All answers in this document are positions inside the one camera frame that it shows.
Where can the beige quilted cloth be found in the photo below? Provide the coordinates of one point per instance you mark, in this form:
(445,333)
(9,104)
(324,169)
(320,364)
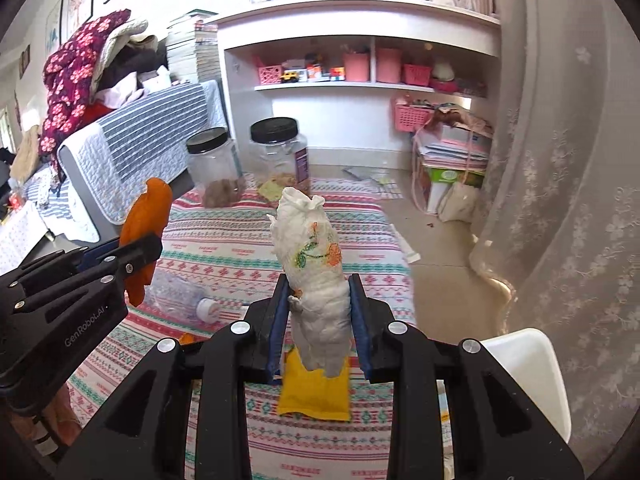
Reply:
(122,45)

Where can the orange peel piece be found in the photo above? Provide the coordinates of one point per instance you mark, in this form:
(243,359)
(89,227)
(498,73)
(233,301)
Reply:
(187,338)

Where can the yellow toy truck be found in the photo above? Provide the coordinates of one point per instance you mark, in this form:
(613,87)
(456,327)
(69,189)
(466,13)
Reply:
(290,76)

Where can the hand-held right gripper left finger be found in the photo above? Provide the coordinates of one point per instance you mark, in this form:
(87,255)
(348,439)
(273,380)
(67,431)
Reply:
(279,330)

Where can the red floral cloth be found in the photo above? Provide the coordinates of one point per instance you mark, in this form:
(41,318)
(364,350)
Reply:
(75,65)

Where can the white tote bag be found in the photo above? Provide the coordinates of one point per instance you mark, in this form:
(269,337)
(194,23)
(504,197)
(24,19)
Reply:
(460,202)

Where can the papers on floor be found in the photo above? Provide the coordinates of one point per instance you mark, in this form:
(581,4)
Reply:
(372,182)

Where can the white shelf unit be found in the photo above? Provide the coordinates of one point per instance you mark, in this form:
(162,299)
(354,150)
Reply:
(350,20)

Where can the clear plastic bottle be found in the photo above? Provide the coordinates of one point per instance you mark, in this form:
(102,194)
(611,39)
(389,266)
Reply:
(180,295)

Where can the large pink woven basket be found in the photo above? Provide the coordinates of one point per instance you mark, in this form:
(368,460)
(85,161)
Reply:
(412,115)

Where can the grey lace curtain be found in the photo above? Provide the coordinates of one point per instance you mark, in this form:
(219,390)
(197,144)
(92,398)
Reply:
(565,185)

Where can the stack of books and papers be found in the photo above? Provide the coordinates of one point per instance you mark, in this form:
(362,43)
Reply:
(450,160)

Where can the clear jar with purple label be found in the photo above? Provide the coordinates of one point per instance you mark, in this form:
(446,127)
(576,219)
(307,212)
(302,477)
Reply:
(280,155)

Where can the large white printed napkin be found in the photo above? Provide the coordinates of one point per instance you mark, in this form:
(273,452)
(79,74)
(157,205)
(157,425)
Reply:
(310,240)

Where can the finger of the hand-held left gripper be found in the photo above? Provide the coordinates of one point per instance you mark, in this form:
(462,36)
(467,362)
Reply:
(50,265)
(140,252)

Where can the grey striped quilt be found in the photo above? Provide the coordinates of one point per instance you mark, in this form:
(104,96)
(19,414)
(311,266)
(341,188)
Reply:
(145,135)

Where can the orange cloth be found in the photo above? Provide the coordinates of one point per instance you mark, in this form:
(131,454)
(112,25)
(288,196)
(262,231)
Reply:
(147,210)

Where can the pink slotted crate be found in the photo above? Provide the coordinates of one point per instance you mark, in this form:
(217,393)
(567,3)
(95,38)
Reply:
(270,75)

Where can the clear jar with brown contents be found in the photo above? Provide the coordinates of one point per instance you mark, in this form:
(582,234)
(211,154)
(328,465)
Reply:
(215,170)

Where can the white chair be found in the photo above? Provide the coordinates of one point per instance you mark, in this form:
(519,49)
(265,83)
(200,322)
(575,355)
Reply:
(530,370)

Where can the yellow paper packet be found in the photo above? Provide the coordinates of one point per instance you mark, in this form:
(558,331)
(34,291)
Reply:
(312,395)

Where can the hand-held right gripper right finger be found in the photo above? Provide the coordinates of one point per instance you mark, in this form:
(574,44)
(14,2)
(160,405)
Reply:
(359,330)

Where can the pink storage bin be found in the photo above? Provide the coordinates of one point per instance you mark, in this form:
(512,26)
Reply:
(389,65)
(356,67)

